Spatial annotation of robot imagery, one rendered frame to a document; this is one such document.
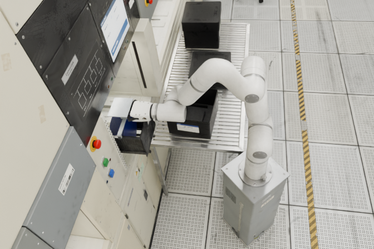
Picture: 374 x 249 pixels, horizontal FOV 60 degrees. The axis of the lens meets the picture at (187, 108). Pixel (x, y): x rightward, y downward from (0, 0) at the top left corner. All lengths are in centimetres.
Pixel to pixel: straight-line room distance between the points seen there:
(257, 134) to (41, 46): 99
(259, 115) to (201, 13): 134
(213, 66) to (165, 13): 166
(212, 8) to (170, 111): 130
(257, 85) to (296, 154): 177
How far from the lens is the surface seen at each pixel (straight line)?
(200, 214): 263
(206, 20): 250
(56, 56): 113
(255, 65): 130
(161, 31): 269
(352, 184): 292
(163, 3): 303
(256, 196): 186
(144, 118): 156
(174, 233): 260
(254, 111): 140
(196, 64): 235
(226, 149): 200
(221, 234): 257
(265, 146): 153
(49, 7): 112
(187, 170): 281
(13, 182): 101
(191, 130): 200
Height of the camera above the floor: 244
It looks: 50 degrees down
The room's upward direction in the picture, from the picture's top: 8 degrees counter-clockwise
